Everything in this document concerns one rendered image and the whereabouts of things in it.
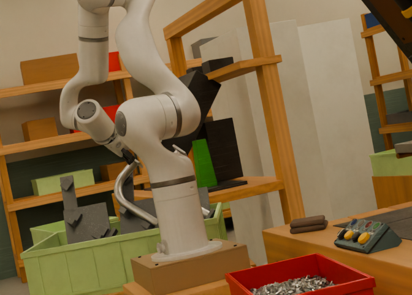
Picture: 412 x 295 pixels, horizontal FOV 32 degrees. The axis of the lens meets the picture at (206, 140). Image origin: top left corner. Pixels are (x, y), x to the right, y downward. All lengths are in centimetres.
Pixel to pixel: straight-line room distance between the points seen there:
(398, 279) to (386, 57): 876
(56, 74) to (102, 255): 580
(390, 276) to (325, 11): 840
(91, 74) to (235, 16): 710
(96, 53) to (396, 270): 112
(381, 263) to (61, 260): 110
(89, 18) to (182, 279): 81
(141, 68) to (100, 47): 29
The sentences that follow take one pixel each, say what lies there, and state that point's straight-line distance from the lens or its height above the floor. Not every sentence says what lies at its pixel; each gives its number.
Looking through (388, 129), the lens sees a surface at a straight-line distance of 877.
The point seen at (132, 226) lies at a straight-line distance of 252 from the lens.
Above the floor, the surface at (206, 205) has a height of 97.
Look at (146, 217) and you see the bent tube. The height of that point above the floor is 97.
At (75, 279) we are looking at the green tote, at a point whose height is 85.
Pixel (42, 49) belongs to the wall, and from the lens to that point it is 853.
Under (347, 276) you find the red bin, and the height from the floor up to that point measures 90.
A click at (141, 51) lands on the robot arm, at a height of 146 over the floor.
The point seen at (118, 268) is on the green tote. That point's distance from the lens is 226.
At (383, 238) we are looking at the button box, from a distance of 164.
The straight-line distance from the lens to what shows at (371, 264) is 159.
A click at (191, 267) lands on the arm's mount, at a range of 183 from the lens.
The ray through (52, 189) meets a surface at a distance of 786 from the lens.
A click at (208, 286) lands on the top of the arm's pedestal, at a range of 181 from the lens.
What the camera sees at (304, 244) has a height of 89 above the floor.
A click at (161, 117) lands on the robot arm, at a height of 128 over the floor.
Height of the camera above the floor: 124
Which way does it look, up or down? 1 degrees down
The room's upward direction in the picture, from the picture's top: 11 degrees counter-clockwise
